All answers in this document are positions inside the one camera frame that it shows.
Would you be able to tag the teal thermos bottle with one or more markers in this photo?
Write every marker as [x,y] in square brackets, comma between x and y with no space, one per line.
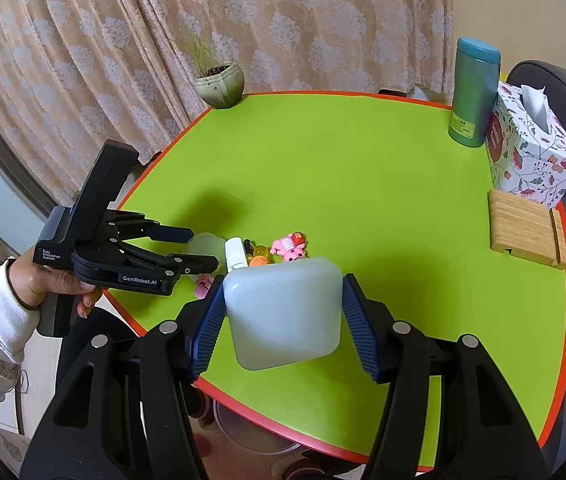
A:
[473,95]

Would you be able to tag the beige floral curtain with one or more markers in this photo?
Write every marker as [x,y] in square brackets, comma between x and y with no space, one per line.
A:
[113,35]

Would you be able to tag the small white plastic item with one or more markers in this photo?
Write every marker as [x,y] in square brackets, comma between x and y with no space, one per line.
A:
[235,252]

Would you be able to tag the potted plant in grey pot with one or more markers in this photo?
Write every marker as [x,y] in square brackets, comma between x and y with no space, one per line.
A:
[218,85]

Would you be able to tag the person's slipper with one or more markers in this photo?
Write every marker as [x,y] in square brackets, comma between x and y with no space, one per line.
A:
[300,467]
[199,405]

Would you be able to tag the clear round plastic lid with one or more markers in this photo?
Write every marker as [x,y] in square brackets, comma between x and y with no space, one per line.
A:
[205,246]

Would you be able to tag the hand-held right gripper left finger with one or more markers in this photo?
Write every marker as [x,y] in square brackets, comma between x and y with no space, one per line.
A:
[208,335]

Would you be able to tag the green table with orange rim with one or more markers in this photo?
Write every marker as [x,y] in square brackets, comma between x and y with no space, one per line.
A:
[338,170]

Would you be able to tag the person's right slipper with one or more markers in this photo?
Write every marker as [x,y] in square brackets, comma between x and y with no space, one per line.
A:
[300,467]

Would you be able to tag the person's left slipper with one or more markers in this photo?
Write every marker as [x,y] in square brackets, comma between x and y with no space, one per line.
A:
[199,405]

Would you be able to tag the floral tissue box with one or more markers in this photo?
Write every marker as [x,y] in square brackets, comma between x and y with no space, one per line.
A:
[523,160]

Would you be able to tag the clear round waste bin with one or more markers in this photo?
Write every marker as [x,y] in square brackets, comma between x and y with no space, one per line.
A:
[243,435]

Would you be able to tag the person's left hand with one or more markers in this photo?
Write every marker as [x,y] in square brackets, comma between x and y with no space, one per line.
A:
[38,280]

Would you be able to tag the white translucent plastic box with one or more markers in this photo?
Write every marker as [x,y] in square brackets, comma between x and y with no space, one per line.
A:
[283,310]

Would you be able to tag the pink pig toy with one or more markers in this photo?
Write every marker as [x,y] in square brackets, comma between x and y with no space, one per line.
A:
[288,247]

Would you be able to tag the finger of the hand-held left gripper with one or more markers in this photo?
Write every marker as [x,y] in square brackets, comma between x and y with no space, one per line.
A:
[168,234]
[198,262]

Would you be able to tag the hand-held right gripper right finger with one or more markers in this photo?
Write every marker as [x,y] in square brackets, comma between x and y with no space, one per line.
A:
[360,330]

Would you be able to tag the wooden phone stand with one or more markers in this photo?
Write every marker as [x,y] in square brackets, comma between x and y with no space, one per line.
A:
[518,230]

